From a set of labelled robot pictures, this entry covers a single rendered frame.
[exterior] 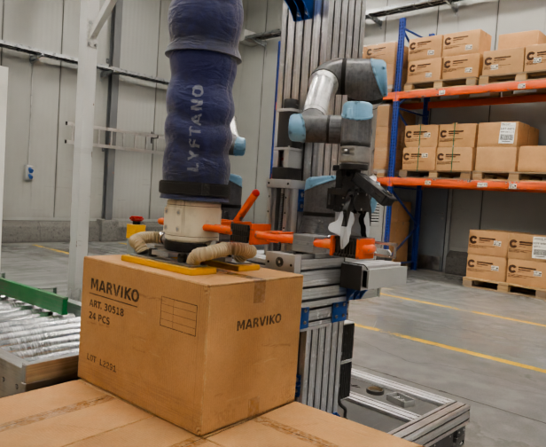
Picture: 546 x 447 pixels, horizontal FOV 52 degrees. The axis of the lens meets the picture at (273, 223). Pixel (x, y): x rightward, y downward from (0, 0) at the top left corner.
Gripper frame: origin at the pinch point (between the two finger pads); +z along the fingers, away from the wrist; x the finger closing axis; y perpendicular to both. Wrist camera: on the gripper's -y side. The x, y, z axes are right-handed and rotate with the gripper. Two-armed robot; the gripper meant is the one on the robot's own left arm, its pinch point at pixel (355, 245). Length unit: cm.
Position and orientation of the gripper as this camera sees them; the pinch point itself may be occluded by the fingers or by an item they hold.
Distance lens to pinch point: 141.0
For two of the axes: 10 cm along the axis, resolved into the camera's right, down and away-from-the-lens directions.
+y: -7.6, -0.7, 6.5
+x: -6.5, 0.0, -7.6
